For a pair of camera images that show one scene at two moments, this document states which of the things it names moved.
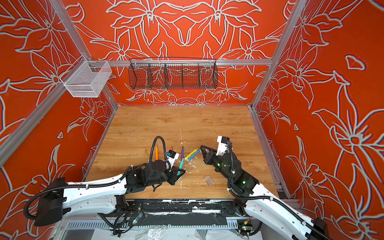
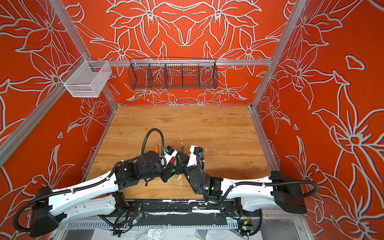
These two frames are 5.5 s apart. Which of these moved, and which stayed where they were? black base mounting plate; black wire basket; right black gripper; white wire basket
Moved: right black gripper
Stayed: white wire basket; black base mounting plate; black wire basket
